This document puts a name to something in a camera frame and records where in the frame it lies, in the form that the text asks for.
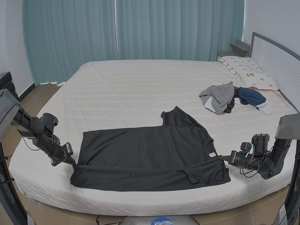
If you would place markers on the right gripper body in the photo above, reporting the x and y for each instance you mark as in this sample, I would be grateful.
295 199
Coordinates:
242 162

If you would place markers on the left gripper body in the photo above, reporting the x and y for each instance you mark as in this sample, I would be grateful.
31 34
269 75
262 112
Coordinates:
59 156

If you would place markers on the black T-shirt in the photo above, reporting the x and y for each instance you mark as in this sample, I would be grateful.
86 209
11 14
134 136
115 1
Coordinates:
145 153

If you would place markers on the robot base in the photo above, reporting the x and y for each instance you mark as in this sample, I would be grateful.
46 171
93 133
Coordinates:
159 220

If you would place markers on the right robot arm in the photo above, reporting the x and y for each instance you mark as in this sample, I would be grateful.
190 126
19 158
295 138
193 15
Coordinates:
274 158

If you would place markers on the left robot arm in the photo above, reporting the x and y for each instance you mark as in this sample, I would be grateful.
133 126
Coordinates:
35 128

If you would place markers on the bed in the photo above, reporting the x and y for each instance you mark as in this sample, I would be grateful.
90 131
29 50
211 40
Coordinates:
140 85

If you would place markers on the black garment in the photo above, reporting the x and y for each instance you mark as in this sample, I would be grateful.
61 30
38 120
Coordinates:
230 106

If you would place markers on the white garment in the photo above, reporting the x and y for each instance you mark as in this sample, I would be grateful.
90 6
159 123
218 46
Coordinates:
208 105
264 108

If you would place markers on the dark blue garment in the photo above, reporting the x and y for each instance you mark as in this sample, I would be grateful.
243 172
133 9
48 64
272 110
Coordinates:
253 97

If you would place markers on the grey garment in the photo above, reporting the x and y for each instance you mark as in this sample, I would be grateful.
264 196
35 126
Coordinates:
220 97

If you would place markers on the black chest of drawers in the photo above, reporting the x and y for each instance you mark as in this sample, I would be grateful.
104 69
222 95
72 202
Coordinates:
7 83

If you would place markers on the white printed pillow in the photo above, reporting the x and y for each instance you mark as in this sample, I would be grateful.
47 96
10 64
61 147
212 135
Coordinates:
250 71

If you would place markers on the grey bedside table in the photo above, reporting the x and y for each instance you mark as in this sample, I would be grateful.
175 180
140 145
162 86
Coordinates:
239 47

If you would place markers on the blue-green curtain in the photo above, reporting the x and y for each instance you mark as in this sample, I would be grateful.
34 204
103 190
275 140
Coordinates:
70 31
180 20

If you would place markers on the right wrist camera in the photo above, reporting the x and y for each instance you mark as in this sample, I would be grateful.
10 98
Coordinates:
245 147

